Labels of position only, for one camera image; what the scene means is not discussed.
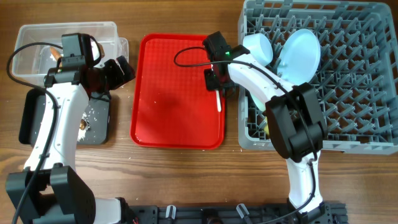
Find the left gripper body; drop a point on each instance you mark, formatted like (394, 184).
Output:
(114, 77)

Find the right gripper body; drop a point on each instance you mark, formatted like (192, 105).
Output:
(213, 83)

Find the white plastic spoon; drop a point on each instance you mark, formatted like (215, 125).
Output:
(218, 101)

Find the green bowl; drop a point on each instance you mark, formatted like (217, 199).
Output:
(259, 104)

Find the light blue rice bowl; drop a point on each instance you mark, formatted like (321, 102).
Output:
(260, 47)

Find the brown food scrap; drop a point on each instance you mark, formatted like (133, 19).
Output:
(84, 125)

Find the orange carrot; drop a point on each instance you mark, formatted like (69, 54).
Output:
(55, 53)

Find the white rice pile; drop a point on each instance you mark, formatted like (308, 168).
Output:
(82, 134)

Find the yellow cup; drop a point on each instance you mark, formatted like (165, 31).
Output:
(266, 127)

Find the light blue plate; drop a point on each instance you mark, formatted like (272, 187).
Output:
(299, 57)

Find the white tissue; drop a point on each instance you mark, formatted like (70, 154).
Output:
(98, 52)

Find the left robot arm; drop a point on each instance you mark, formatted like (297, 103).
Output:
(48, 189)

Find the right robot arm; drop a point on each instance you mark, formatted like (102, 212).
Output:
(294, 116)

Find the grey dishwasher rack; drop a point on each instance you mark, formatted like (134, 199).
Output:
(356, 80)

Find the black plastic tray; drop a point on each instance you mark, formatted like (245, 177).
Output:
(98, 112)

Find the red serving tray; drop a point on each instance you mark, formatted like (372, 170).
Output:
(172, 107)

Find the clear plastic bin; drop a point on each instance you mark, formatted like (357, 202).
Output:
(33, 63)

